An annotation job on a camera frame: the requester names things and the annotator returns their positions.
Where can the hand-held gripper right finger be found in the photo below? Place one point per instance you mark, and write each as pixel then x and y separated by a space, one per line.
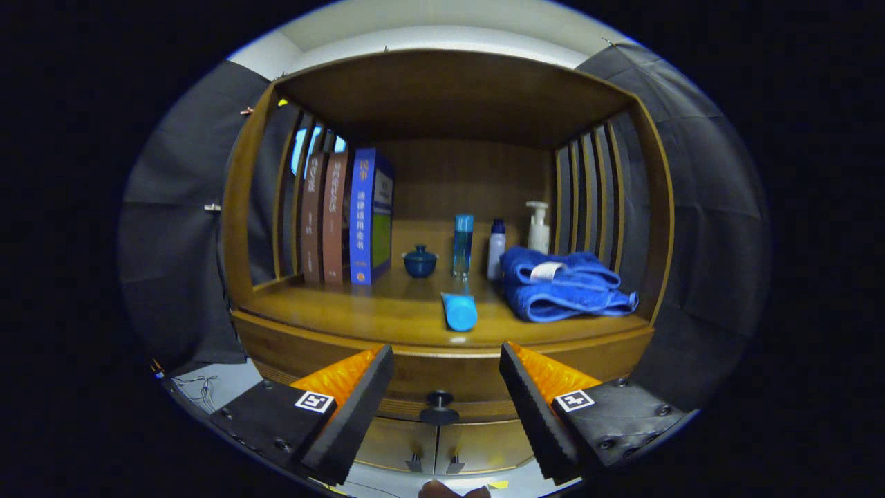
pixel 536 422

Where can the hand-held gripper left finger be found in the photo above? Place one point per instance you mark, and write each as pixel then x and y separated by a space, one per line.
pixel 349 422

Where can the light blue tube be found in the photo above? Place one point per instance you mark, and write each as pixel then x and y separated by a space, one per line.
pixel 460 312

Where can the wooden cabinet door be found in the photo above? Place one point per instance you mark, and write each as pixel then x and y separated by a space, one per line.
pixel 484 446
pixel 397 446

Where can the wooden countertop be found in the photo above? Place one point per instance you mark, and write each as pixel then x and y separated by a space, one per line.
pixel 387 311

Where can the wooden cabinet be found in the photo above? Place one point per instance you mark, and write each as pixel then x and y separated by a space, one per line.
pixel 456 173

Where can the blue folded towel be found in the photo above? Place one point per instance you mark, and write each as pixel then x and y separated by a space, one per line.
pixel 560 294

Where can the blue lidded tea bowl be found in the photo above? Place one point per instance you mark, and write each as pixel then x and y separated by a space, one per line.
pixel 420 264

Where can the white bottle with blue cap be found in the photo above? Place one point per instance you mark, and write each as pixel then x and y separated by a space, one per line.
pixel 496 252

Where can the white pump bottle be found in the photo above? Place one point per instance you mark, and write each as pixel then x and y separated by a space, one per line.
pixel 538 235

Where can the clear blue bottle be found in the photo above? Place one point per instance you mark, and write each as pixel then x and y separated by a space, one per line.
pixel 463 249

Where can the reddish brown book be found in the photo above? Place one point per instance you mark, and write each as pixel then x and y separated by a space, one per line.
pixel 335 221

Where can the blue book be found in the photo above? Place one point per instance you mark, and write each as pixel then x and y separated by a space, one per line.
pixel 363 221

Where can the dark brown book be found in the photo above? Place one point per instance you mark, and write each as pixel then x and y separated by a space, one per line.
pixel 312 221

